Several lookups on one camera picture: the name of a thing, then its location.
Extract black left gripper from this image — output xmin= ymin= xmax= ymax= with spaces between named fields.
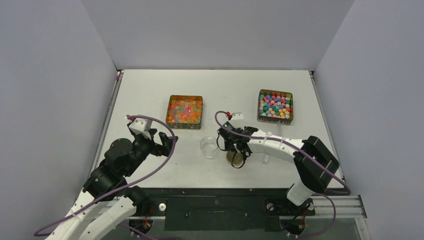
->
xmin=124 ymin=128 xmax=178 ymax=177

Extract clear round plastic container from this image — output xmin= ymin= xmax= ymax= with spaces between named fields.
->
xmin=199 ymin=136 xmax=219 ymax=159

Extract tin of translucent star candies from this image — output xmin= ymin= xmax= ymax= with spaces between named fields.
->
xmin=165 ymin=95 xmax=204 ymax=130

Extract tin of pastel star candies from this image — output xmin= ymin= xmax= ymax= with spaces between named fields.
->
xmin=256 ymin=89 xmax=294 ymax=126

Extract clear plastic scoop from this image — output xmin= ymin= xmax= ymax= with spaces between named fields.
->
xmin=262 ymin=153 xmax=270 ymax=165

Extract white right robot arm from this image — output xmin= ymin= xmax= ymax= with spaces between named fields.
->
xmin=217 ymin=121 xmax=340 ymax=214

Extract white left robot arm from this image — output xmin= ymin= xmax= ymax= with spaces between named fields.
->
xmin=47 ymin=126 xmax=178 ymax=240

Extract gold round lid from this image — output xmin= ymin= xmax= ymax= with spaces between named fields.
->
xmin=226 ymin=151 xmax=245 ymax=169

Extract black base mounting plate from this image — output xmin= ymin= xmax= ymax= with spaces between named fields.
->
xmin=129 ymin=188 xmax=323 ymax=232

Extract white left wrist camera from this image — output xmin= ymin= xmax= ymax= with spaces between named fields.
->
xmin=126 ymin=115 xmax=153 ymax=139

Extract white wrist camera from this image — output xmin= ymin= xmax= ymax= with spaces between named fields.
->
xmin=126 ymin=115 xmax=153 ymax=139
xmin=230 ymin=112 xmax=244 ymax=121

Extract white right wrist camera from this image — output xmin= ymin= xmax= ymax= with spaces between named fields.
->
xmin=230 ymin=112 xmax=244 ymax=121

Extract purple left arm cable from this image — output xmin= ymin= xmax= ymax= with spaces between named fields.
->
xmin=33 ymin=114 xmax=177 ymax=238

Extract aluminium rail frame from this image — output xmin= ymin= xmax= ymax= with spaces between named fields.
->
xmin=311 ymin=195 xmax=367 ymax=219

